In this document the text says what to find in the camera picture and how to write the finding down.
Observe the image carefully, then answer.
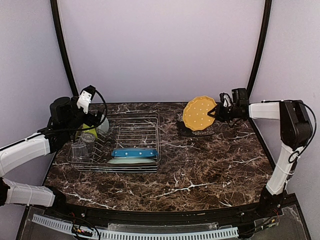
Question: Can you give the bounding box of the yellow polka dot plate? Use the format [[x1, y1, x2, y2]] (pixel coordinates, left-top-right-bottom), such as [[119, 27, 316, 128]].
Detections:
[[182, 95, 217, 131]]

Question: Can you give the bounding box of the black square floral plate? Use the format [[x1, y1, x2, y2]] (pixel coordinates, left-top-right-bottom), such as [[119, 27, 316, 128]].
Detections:
[[176, 112, 216, 137]]

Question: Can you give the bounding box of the blue polka dot plate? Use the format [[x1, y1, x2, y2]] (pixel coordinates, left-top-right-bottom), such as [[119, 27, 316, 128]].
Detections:
[[111, 148, 159, 158]]

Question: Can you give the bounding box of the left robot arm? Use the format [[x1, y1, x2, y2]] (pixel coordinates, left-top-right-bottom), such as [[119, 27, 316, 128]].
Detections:
[[0, 97, 108, 207]]

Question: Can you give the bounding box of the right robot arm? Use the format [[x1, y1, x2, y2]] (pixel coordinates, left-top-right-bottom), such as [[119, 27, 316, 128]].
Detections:
[[207, 88, 317, 217]]

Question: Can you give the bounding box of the lime green bowl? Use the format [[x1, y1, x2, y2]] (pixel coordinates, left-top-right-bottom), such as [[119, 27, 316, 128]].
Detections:
[[75, 124, 98, 139]]

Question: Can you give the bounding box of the light teal checkered bowl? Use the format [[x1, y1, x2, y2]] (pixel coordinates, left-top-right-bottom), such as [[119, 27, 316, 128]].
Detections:
[[96, 118, 110, 133]]

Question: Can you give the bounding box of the clear faceted glass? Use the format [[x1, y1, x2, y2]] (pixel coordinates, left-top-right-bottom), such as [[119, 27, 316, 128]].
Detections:
[[80, 133, 96, 154]]

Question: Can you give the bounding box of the clear ribbed glass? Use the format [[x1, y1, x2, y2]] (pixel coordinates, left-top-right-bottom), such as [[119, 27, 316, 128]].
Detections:
[[71, 142, 89, 161]]

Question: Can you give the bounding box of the pale green plate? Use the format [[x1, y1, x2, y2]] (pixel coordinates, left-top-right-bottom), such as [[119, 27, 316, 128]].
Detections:
[[107, 158, 156, 165]]

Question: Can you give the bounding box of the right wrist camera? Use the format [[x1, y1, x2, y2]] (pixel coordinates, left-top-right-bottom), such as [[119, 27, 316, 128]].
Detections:
[[219, 92, 233, 108]]

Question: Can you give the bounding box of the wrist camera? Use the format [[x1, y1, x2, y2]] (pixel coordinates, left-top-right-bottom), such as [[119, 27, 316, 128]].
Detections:
[[76, 85, 96, 114], [219, 92, 233, 108]]

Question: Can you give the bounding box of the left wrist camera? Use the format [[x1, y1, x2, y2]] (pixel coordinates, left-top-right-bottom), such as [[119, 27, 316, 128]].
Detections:
[[76, 85, 96, 114]]

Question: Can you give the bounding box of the metal wire dish rack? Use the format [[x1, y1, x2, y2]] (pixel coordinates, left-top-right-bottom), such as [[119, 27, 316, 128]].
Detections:
[[67, 111, 161, 173]]

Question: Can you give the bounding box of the left black frame post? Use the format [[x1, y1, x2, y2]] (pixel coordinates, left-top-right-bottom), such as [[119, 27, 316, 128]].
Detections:
[[50, 0, 79, 96]]

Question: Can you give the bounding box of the black frame post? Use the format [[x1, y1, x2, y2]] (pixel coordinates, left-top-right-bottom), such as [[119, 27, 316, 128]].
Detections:
[[246, 0, 273, 98], [50, 0, 79, 96]]

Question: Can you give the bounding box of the white slotted cable duct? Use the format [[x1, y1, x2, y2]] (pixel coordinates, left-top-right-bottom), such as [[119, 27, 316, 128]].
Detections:
[[31, 214, 239, 240]]

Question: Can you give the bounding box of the right black frame post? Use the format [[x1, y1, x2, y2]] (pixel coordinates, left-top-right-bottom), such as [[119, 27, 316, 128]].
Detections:
[[246, 0, 273, 98]]

